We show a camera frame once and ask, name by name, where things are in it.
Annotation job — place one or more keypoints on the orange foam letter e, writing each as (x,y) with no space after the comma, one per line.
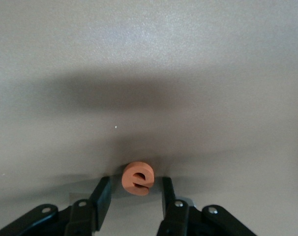
(129,183)

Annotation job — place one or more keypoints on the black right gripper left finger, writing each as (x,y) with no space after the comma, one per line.
(99,204)

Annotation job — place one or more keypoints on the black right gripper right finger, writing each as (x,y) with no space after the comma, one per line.
(172,216)

